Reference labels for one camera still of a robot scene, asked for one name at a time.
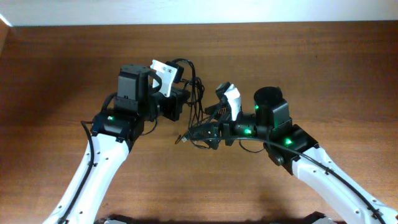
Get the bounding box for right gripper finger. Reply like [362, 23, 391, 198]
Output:
[205, 103, 224, 116]
[188, 122, 221, 150]

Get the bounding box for black multi-head usb cable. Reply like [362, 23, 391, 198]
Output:
[171, 57, 218, 150]

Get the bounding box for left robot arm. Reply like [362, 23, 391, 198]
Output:
[45, 60, 190, 223]

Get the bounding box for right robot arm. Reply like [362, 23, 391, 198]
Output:
[182, 83, 397, 223]

